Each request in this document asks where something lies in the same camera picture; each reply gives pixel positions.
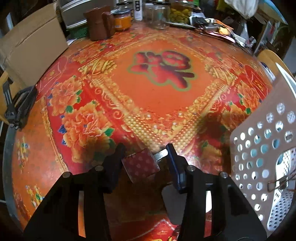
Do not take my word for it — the red patterned keychain tag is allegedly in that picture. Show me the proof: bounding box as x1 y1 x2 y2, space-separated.
121 148 168 183

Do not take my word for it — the white perforated plastic basket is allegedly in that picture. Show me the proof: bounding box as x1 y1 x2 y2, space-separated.
230 64 295 235

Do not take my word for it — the red orange floral tablecloth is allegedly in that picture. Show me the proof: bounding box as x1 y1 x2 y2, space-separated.
11 24 271 227

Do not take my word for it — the wooden chair left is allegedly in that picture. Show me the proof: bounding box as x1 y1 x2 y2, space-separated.
0 71 19 126

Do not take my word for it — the wooden chair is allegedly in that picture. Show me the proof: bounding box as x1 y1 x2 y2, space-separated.
0 71 19 126
257 49 293 77

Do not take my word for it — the wooden chair right back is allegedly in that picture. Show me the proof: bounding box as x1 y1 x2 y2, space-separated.
257 49 293 77

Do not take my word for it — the brown cardboard box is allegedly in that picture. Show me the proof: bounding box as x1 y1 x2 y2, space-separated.
1 4 68 88

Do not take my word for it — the brown ceramic mug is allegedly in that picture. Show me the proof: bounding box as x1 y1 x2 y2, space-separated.
83 6 115 41

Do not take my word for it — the grey plastic drawer tower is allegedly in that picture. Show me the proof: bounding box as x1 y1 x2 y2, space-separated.
58 0 116 29

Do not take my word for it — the beige hanging tote bag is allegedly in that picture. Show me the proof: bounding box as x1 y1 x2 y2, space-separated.
225 0 259 20

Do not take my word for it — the orange sauce jar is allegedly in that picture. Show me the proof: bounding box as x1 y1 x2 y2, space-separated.
112 9 132 32

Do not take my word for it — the empty glass jar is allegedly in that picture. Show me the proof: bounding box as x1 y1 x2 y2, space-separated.
151 1 171 30

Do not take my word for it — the glass jar with pickles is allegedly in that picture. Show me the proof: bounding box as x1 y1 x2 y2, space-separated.
169 1 194 25

